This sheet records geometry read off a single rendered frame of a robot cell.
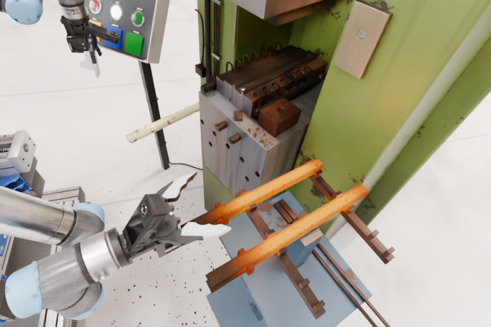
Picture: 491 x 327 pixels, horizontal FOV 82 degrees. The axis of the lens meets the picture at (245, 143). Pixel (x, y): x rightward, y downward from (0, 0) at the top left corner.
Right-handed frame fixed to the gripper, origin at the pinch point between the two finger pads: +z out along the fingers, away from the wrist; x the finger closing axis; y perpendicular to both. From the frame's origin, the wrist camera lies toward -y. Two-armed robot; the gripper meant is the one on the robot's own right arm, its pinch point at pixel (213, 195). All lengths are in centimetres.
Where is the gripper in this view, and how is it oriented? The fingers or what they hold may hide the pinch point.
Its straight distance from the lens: 58.3
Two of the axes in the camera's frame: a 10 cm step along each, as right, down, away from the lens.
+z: 8.4, -3.5, 4.1
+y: -0.8, 6.7, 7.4
